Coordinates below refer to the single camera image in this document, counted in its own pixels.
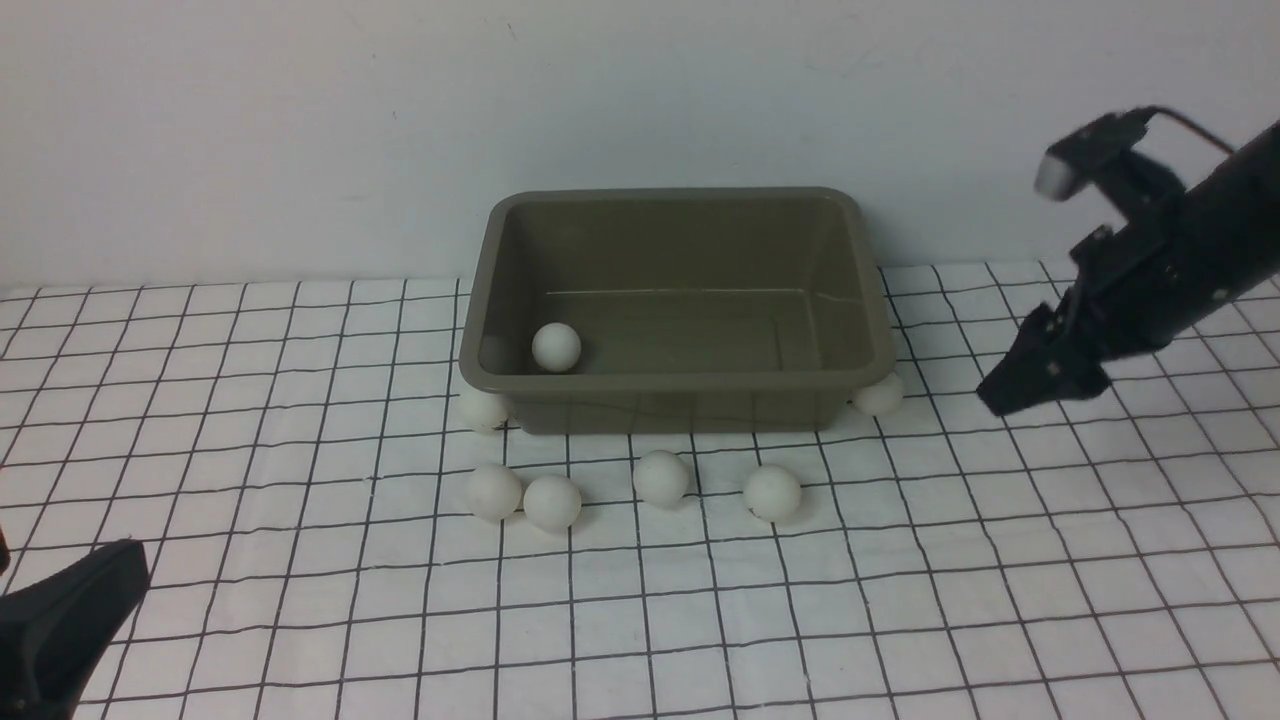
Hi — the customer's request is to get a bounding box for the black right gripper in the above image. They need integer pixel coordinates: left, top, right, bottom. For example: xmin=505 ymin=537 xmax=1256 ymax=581
xmin=975 ymin=190 xmax=1242 ymax=416

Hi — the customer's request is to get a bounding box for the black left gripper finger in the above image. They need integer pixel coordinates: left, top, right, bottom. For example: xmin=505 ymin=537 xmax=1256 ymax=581
xmin=1 ymin=539 xmax=151 ymax=719

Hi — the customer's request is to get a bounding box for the white ball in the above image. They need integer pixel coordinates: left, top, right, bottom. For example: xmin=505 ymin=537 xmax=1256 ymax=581
xmin=632 ymin=450 xmax=692 ymax=509
xmin=465 ymin=462 xmax=524 ymax=523
xmin=456 ymin=388 xmax=511 ymax=434
xmin=742 ymin=465 xmax=803 ymax=523
xmin=851 ymin=372 xmax=905 ymax=416
xmin=524 ymin=475 xmax=582 ymax=533
xmin=531 ymin=322 xmax=582 ymax=373

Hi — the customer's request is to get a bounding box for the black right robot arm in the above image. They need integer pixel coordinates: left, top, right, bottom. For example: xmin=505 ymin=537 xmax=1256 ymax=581
xmin=975 ymin=106 xmax=1279 ymax=416

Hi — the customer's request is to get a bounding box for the white grid-pattern tablecloth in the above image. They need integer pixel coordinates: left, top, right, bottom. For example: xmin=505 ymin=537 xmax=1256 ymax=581
xmin=1 ymin=265 xmax=1279 ymax=719

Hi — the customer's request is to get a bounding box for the olive green plastic bin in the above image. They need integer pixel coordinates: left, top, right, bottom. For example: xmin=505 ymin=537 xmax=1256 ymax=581
xmin=458 ymin=187 xmax=897 ymax=436

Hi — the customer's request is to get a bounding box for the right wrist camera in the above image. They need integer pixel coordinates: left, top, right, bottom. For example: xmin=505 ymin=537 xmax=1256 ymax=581
xmin=1033 ymin=106 xmax=1187 ymax=223

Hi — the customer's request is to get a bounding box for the black right camera cable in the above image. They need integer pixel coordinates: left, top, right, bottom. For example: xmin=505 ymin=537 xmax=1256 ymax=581
xmin=1140 ymin=106 xmax=1236 ymax=158

